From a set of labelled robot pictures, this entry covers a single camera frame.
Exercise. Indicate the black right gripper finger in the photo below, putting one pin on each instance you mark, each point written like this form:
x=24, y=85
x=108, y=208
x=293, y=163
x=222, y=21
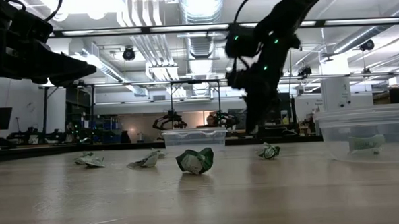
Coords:
x=270, y=100
x=255, y=109

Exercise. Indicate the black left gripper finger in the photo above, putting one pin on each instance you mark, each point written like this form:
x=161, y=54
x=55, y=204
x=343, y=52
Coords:
x=65, y=80
x=62, y=65

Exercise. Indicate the dark green packet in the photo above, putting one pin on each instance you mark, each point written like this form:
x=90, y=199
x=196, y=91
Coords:
x=195, y=162

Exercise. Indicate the black background robot arm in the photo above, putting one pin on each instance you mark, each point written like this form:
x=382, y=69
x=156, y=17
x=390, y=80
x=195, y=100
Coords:
x=23, y=136
x=225, y=120
x=169, y=120
x=55, y=136

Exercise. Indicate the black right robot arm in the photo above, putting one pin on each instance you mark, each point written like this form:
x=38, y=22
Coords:
x=292, y=6

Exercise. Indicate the large black monitor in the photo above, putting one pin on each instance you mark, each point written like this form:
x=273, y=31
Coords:
x=286, y=101

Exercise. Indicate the person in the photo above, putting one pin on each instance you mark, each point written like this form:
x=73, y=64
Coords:
x=211, y=120

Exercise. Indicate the white column box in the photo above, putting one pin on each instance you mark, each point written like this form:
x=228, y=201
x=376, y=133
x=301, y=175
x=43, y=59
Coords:
x=336, y=92

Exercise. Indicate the clear plastic bin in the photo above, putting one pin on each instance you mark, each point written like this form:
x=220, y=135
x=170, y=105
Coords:
x=194, y=137
x=368, y=125

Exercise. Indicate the blue storage crates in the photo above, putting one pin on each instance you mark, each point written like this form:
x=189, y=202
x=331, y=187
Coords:
x=112, y=131

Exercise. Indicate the black overhead rig beam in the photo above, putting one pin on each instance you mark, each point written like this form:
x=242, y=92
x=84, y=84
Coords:
x=145, y=30

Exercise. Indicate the black hanging camera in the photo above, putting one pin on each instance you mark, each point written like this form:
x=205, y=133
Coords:
x=129, y=54
x=304, y=71
x=367, y=45

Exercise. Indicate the black frame post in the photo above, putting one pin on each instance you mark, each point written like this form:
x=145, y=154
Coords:
x=93, y=110
x=45, y=112

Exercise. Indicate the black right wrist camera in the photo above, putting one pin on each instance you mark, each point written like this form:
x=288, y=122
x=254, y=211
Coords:
x=242, y=42

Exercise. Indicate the black background rig frame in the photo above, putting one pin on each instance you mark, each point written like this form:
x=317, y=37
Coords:
x=195, y=81

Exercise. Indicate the grey horizontal rail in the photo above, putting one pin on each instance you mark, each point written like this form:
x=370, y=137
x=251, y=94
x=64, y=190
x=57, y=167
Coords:
x=134, y=84

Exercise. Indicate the black table edge rail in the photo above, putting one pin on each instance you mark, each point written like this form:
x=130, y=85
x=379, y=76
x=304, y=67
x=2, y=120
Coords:
x=53, y=151

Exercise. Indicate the round silver ceiling duct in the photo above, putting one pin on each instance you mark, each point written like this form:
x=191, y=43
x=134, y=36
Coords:
x=201, y=4

